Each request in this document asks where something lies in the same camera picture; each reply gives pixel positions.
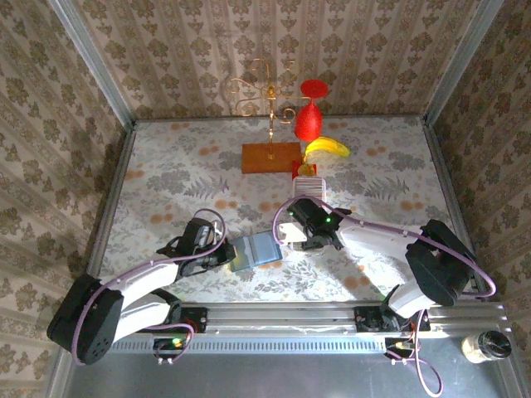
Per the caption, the blue card holder wallet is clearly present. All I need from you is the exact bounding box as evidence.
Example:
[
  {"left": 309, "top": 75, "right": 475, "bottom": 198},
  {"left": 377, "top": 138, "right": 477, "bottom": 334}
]
[{"left": 229, "top": 232, "right": 284, "bottom": 274}]

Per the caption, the small red block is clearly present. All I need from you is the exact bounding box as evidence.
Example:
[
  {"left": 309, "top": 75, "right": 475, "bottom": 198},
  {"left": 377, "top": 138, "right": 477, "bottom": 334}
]
[{"left": 291, "top": 160, "right": 319, "bottom": 179}]

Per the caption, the yellow banana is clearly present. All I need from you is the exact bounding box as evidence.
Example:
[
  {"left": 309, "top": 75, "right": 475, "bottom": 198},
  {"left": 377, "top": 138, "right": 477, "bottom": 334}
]
[{"left": 304, "top": 136, "right": 352, "bottom": 163}]

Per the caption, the gold stand with wooden base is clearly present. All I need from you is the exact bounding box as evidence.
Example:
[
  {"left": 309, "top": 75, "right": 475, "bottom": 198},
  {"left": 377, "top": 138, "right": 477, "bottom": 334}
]
[{"left": 223, "top": 57, "right": 312, "bottom": 175}]

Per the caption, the floral tablecloth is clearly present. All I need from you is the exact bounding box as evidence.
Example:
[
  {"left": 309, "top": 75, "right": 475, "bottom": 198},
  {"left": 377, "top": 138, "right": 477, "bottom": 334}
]
[{"left": 89, "top": 115, "right": 478, "bottom": 303}]

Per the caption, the red wine glass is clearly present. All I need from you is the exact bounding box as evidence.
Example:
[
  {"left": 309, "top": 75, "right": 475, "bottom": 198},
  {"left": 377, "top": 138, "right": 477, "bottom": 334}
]
[{"left": 294, "top": 78, "right": 331, "bottom": 141}]

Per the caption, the grey metal shelf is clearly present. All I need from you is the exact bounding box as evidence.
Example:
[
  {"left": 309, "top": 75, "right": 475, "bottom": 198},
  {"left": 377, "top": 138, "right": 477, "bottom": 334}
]
[{"left": 45, "top": 350, "right": 530, "bottom": 398}]

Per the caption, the glass jar with black lid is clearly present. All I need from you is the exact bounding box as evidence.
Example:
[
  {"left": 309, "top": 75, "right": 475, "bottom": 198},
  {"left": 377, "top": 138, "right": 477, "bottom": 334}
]
[{"left": 461, "top": 330, "right": 513, "bottom": 365}]

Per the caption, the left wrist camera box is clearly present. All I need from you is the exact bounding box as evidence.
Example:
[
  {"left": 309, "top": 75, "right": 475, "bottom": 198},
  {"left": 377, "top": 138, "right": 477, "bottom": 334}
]
[{"left": 194, "top": 223, "right": 221, "bottom": 248}]

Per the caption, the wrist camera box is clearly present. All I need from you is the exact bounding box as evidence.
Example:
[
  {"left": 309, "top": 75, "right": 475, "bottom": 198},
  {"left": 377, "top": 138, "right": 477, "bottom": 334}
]
[
  {"left": 276, "top": 222, "right": 309, "bottom": 246},
  {"left": 194, "top": 223, "right": 221, "bottom": 248}
]

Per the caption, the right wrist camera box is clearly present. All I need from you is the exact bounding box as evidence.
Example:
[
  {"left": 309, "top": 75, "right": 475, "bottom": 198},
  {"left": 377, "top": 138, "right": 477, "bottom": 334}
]
[{"left": 276, "top": 222, "right": 309, "bottom": 246}]

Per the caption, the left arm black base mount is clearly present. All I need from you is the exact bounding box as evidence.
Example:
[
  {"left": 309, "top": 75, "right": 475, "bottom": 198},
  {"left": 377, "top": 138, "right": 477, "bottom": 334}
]
[{"left": 134, "top": 304, "right": 209, "bottom": 335}]

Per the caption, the aluminium rail beam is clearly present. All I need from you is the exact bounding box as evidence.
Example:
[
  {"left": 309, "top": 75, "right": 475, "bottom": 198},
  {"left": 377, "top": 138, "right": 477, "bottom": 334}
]
[{"left": 124, "top": 301, "right": 514, "bottom": 337}]

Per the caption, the aluminium table side rail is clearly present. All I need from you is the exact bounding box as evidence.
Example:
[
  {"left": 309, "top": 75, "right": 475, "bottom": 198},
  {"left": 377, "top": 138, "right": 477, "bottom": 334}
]
[
  {"left": 80, "top": 122, "right": 137, "bottom": 291},
  {"left": 421, "top": 118, "right": 490, "bottom": 302}
]

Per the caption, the slotted grey cable duct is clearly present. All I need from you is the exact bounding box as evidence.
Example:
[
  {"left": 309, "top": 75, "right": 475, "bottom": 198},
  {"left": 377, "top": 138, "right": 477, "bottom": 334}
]
[{"left": 111, "top": 333, "right": 389, "bottom": 354}]

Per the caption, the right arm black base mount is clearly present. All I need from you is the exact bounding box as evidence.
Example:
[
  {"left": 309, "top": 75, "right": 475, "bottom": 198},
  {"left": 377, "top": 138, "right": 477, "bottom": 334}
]
[{"left": 355, "top": 305, "right": 431, "bottom": 332}]

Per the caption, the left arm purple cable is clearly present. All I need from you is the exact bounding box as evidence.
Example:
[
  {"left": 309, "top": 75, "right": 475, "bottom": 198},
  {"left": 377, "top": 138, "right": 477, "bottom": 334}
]
[{"left": 71, "top": 208, "right": 228, "bottom": 366}]

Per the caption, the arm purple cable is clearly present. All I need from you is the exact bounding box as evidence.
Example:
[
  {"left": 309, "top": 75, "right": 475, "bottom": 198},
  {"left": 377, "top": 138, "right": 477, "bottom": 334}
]
[
  {"left": 271, "top": 197, "right": 498, "bottom": 398},
  {"left": 71, "top": 208, "right": 228, "bottom": 366}
]

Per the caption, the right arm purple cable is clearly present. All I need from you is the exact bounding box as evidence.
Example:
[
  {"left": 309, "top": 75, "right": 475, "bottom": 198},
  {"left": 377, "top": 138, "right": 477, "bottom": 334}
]
[{"left": 271, "top": 197, "right": 498, "bottom": 398}]

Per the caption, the aluminium frame post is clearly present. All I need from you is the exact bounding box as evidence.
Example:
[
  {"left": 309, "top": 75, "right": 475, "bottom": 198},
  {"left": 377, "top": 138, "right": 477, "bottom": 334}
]
[
  {"left": 47, "top": 0, "right": 137, "bottom": 129},
  {"left": 421, "top": 0, "right": 505, "bottom": 125}
]

